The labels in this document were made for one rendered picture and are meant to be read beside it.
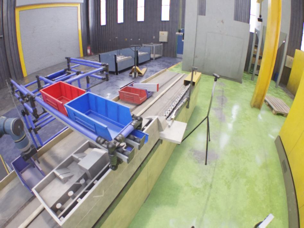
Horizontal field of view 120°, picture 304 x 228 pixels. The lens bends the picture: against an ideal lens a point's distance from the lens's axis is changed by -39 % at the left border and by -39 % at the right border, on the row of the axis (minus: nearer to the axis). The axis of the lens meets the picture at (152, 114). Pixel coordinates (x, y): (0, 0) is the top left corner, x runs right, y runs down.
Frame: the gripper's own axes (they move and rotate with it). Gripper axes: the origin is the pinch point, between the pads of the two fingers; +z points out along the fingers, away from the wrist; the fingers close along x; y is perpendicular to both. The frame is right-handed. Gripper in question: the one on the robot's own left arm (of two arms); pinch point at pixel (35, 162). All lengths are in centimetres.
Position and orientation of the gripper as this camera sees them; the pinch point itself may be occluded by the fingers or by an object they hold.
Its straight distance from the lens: 123.4
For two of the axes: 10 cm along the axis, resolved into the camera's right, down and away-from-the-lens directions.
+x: 4.4, -4.6, 7.7
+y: 9.0, 2.5, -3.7
